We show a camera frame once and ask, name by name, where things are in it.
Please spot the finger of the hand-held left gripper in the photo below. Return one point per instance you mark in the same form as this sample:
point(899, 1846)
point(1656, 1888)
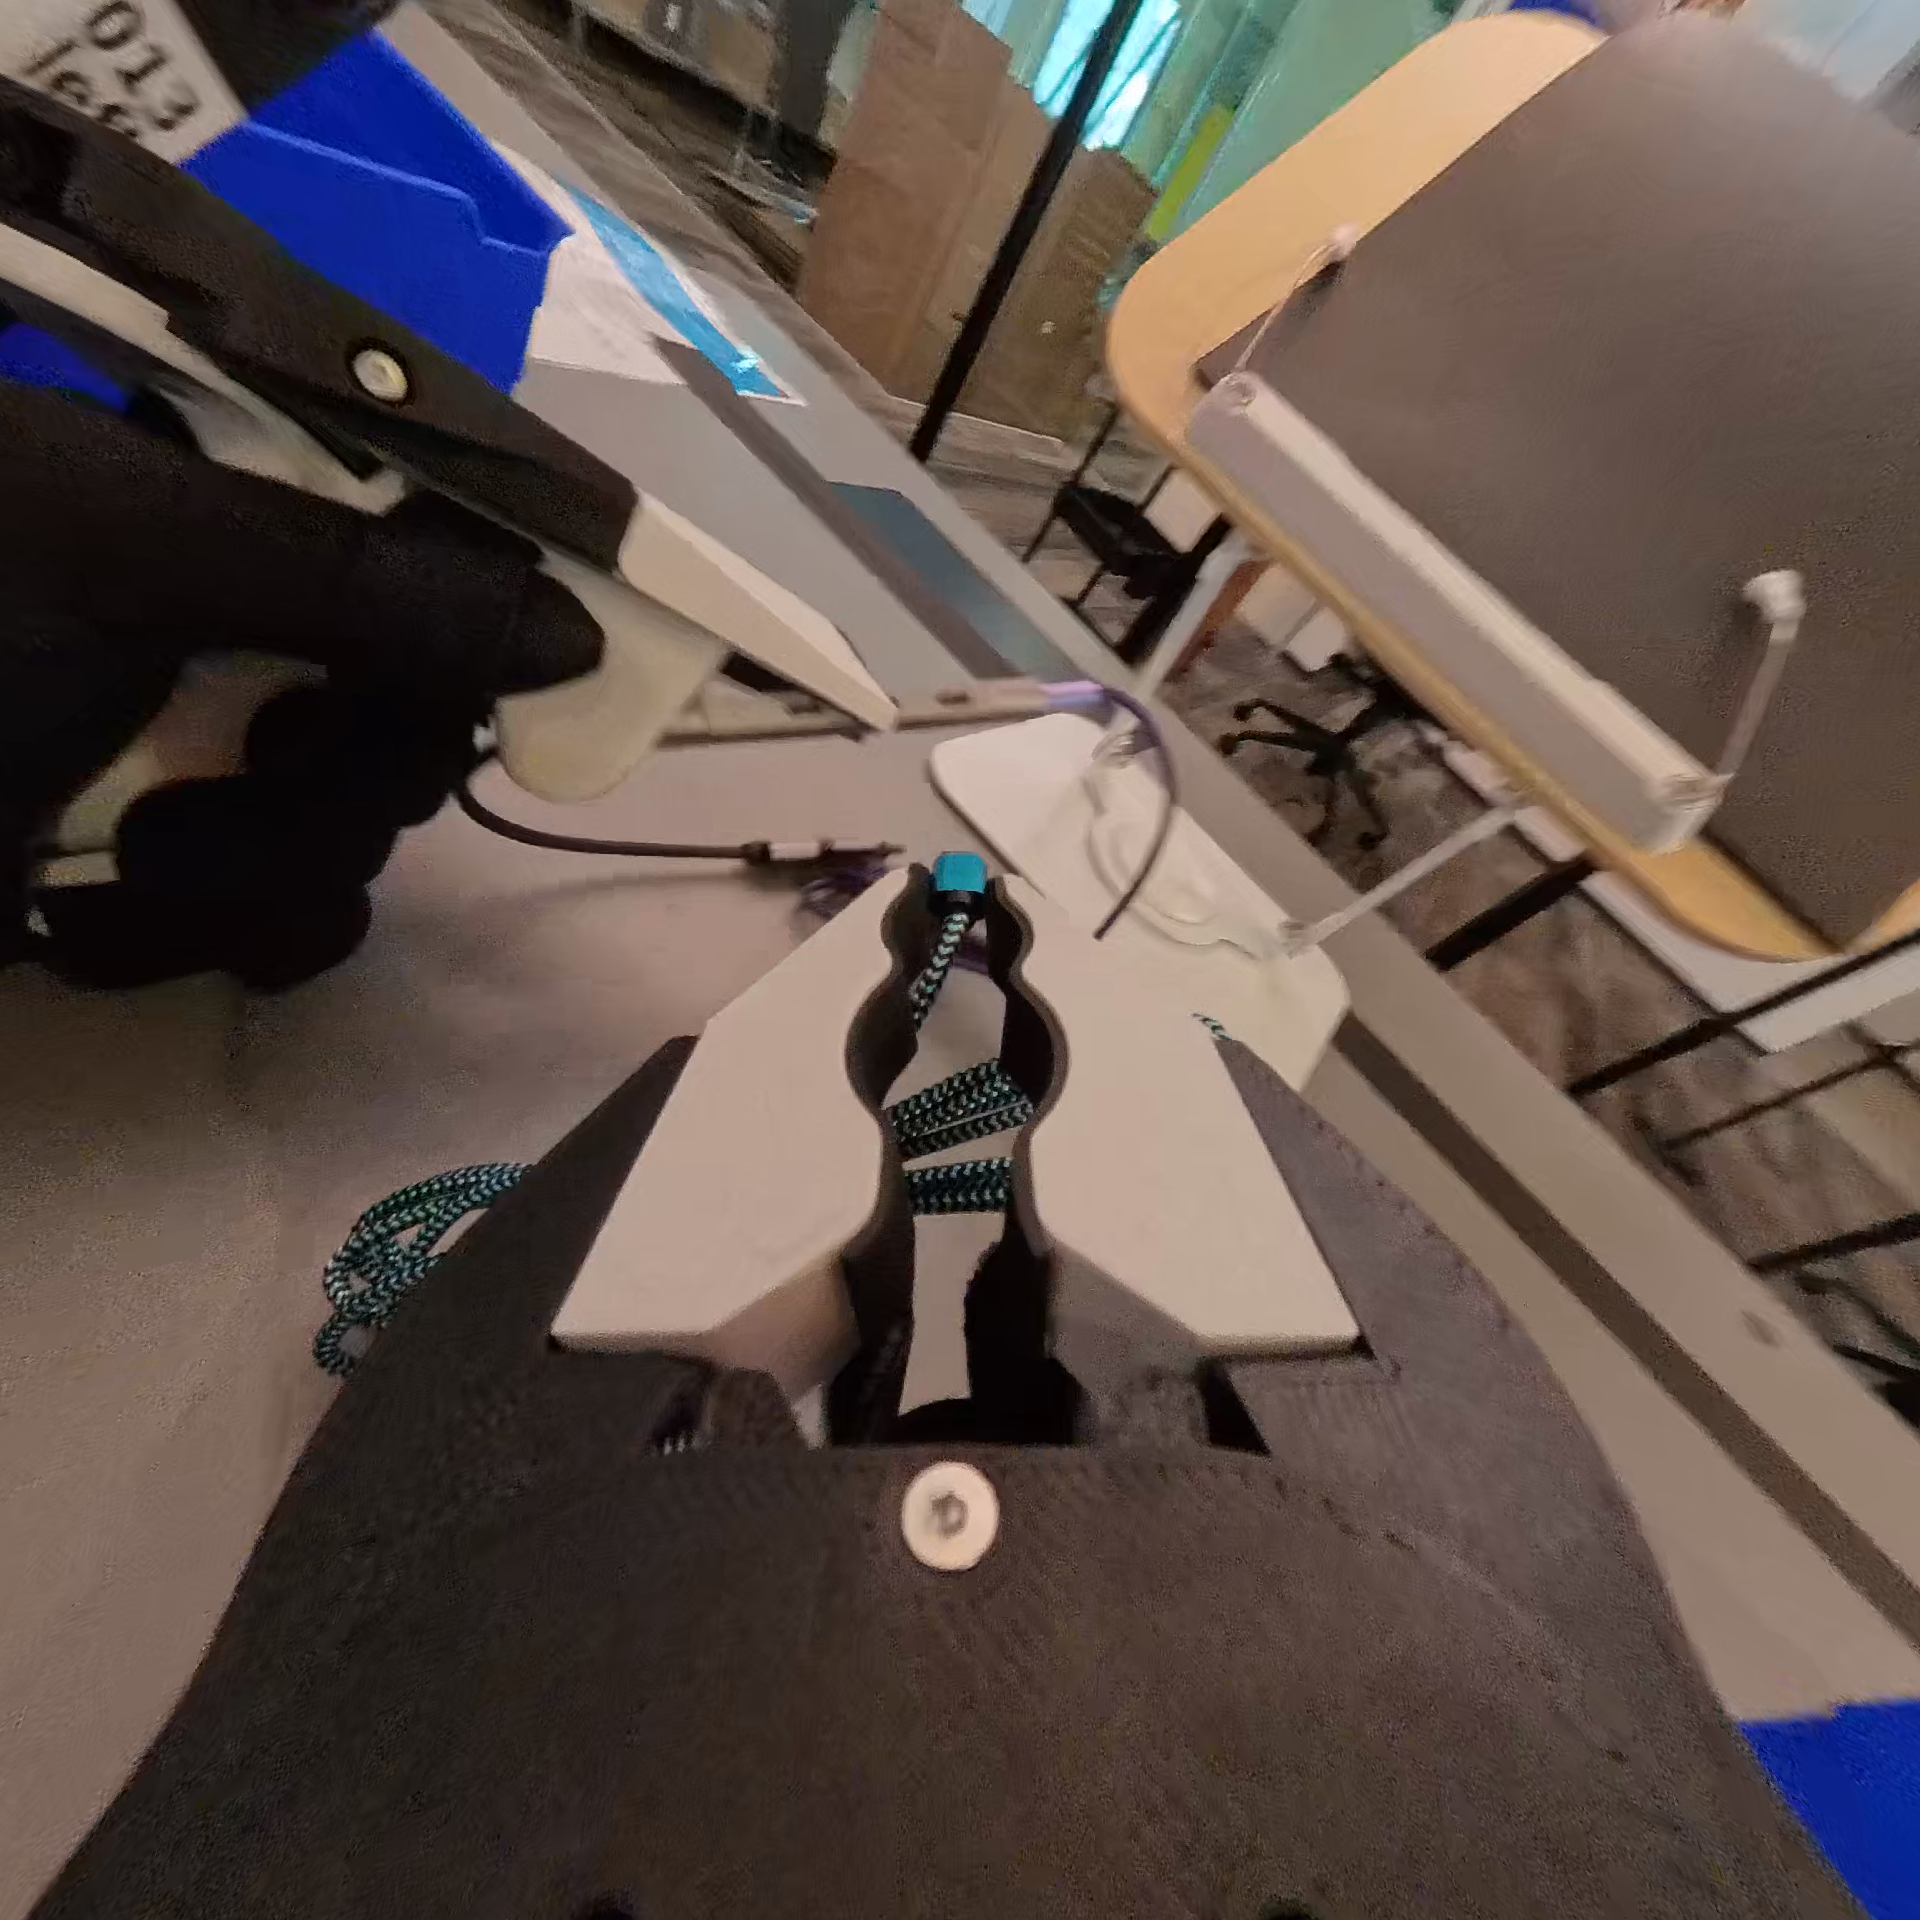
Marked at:
point(751, 615)
point(600, 734)

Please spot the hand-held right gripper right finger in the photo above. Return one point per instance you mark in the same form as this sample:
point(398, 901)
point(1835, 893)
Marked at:
point(1184, 1184)

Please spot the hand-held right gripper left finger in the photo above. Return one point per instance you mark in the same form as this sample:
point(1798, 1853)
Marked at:
point(720, 1184)

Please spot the blue plastic storage bin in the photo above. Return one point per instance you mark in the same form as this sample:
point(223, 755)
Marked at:
point(1844, 1815)
point(391, 225)

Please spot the person's left hand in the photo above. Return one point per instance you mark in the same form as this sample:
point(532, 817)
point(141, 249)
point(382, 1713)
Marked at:
point(150, 555)

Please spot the printed paper sheet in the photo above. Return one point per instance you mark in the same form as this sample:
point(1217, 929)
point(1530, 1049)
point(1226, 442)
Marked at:
point(600, 323)

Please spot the black office chair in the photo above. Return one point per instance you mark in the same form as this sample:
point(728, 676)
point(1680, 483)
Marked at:
point(1124, 555)
point(1320, 734)

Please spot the stack of cardboard boxes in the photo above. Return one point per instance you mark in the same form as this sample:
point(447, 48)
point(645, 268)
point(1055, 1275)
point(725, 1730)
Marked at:
point(931, 194)

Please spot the black floor lamp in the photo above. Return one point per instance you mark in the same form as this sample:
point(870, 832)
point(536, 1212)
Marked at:
point(1030, 210)

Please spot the wooden book stand white base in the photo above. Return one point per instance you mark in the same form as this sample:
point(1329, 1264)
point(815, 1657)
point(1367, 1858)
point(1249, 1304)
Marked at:
point(1441, 615)

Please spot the dark grey panel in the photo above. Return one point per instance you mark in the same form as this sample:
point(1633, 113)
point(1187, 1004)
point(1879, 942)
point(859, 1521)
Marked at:
point(1574, 375)

